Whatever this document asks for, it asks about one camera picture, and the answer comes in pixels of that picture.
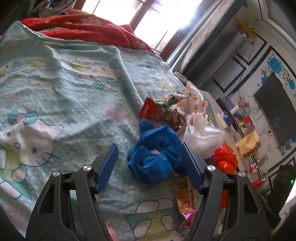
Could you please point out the blue flower wall sticker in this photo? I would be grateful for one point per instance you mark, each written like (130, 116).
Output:
(276, 66)

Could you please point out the red can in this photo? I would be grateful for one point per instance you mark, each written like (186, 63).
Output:
(259, 183)

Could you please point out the red flower printed blanket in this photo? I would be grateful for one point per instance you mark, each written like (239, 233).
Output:
(92, 25)

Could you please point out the dark appliance with green light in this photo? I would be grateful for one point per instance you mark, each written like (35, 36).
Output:
(282, 185)

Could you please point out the blue plastic bag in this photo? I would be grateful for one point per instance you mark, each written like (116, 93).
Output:
(152, 162)

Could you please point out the plain white plastic bag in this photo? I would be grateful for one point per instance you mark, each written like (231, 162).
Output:
(203, 136)

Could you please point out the dark green snack packet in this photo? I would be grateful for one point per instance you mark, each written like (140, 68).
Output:
(170, 100)

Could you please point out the white plastic bag orange print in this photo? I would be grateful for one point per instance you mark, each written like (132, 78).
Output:
(194, 97)

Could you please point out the red snack packet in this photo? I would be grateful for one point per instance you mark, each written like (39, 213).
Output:
(149, 109)

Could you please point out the window with brown frame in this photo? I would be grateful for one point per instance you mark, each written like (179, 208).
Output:
(161, 16)

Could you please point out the yellow and pink snack wrapper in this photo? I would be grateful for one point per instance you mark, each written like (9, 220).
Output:
(185, 201)

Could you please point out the red plastic bag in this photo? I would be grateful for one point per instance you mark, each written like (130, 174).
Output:
(225, 158)

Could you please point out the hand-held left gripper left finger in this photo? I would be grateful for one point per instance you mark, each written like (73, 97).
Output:
(107, 166)

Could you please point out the blue and white box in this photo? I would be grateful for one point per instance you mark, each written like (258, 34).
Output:
(226, 119)

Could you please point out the grey standing air conditioner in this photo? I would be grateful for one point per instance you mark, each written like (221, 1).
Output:
(215, 58)

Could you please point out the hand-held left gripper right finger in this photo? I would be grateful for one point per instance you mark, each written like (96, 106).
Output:
(192, 162)

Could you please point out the yellow flower decoration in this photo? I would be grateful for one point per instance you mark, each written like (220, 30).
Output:
(246, 26)

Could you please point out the light blue cartoon printed blanket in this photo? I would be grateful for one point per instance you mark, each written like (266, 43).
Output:
(69, 92)

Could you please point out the pale curtain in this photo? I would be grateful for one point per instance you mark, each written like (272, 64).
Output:
(196, 37)

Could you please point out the red colourful box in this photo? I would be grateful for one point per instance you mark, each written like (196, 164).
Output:
(247, 125)

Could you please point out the black flat television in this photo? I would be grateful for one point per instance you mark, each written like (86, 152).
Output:
(275, 109)

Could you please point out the white low cabinet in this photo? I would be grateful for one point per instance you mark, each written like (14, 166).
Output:
(227, 139)

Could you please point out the yellow paper bag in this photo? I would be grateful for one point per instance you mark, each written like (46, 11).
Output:
(248, 144)

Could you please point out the pink flower bouquet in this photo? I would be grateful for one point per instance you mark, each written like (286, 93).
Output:
(243, 102)

